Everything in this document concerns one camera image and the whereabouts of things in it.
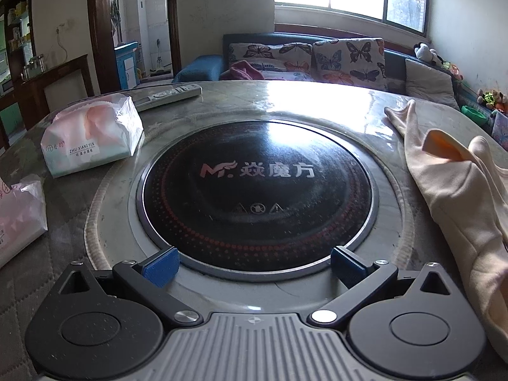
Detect cream sweatshirt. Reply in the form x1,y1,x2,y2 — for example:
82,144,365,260
385,100,507,359

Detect black induction cooktop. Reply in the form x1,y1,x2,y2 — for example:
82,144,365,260
136,121,379,281

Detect opened pink tissue pack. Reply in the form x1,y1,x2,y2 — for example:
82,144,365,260
0,175,48,267

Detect pink white tissue pack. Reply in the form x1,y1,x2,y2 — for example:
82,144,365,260
40,93,144,178

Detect grey remote control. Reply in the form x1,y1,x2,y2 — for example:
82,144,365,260
133,84,202,112

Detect green bowl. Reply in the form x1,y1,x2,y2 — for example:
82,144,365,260
461,105,488,126

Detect clear plastic storage box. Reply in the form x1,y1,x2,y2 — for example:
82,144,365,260
492,111,508,150

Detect grey plain cushion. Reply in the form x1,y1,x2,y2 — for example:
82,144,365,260
405,58,459,110

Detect dark wooden sideboard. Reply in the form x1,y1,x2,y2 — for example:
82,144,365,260
1,54,94,130

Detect right butterfly cushion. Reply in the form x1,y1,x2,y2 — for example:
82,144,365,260
312,38,387,91

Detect butterfly cushion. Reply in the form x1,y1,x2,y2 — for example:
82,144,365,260
312,38,387,91
228,42,313,81

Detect colourful plush toys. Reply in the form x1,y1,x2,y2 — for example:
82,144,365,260
477,90,508,114

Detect blue white cabinet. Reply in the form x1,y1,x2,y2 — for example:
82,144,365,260
115,41,139,90

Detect blue corner sofa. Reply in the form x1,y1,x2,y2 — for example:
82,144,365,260
171,32,508,151

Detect left butterfly cushion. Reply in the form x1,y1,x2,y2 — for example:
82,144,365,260
228,42,313,81

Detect magenta cloth on sofa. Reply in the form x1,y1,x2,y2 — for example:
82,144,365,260
220,60,264,81

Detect panda plush toy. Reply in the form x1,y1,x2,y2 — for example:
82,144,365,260
413,42,444,66

